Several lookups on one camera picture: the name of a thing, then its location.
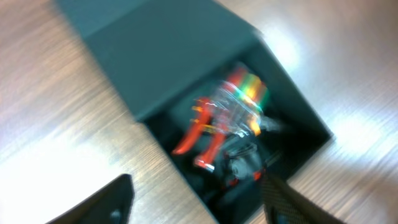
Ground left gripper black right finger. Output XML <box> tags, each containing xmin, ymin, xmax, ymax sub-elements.
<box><xmin>261</xmin><ymin>173</ymin><xmax>343</xmax><ymax>224</ymax></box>

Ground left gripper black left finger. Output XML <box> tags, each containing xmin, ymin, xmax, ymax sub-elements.
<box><xmin>50</xmin><ymin>174</ymin><xmax>135</xmax><ymax>224</ymax></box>

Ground red handled pruning shears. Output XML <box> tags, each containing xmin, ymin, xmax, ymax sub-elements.
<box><xmin>172</xmin><ymin>97</ymin><xmax>229</xmax><ymax>172</ymax></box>

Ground dark green box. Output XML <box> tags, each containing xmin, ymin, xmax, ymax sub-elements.
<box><xmin>57</xmin><ymin>0</ymin><xmax>330</xmax><ymax>223</ymax></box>

